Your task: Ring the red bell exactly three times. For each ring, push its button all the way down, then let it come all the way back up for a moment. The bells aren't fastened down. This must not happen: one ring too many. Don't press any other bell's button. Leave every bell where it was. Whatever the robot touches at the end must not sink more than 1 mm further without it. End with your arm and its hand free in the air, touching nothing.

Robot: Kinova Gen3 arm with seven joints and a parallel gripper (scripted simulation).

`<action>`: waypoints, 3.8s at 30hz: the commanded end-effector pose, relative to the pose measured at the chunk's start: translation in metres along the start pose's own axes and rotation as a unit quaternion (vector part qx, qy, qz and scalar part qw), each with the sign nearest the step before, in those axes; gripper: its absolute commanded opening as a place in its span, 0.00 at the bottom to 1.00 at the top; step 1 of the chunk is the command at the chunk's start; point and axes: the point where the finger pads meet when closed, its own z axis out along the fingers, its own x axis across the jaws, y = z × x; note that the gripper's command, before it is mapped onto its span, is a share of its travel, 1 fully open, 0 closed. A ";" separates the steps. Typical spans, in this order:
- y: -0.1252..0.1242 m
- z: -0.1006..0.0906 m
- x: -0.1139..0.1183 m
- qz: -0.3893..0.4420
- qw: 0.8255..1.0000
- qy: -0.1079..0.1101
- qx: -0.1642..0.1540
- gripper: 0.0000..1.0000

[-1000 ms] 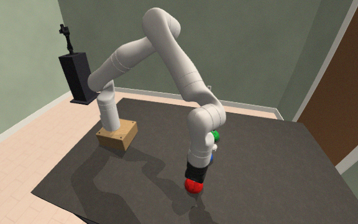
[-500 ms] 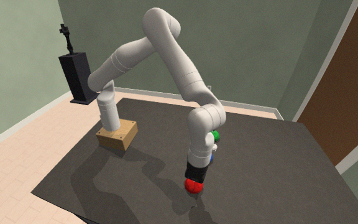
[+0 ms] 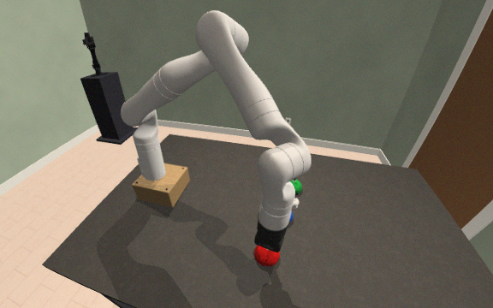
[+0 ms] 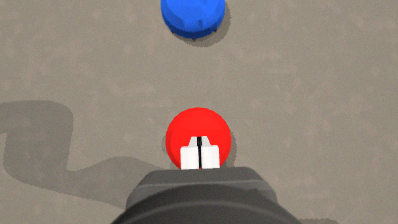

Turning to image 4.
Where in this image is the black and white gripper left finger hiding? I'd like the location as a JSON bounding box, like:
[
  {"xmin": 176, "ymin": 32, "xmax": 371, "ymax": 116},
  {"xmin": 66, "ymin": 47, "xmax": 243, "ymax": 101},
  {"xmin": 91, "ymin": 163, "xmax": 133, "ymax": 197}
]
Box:
[{"xmin": 180, "ymin": 136, "xmax": 200, "ymax": 169}]

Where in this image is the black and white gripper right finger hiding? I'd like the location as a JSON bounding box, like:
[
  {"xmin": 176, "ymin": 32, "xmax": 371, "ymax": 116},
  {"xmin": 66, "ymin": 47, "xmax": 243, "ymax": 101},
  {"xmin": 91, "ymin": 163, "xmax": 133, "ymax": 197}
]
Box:
[{"xmin": 199, "ymin": 136, "xmax": 220, "ymax": 168}]

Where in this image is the blue bell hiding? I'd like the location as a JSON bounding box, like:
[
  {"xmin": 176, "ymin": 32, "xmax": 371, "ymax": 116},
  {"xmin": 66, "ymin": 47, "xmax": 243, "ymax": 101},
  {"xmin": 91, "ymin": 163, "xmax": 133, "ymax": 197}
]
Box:
[{"xmin": 161, "ymin": 0, "xmax": 225, "ymax": 41}]

